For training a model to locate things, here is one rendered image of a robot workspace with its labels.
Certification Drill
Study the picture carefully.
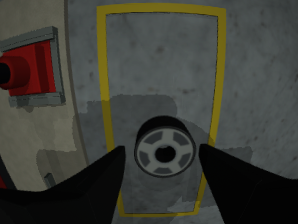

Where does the yellow rectangular outline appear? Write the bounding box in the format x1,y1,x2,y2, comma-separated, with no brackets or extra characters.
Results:
96,3,226,217

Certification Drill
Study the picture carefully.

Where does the black wheel with grey hub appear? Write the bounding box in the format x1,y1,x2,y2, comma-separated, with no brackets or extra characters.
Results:
134,116,197,179

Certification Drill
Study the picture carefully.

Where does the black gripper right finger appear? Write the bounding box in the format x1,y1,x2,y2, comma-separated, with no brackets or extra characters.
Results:
198,143,298,224

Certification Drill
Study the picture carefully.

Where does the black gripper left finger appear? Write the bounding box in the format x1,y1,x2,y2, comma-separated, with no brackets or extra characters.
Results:
0,145,125,224

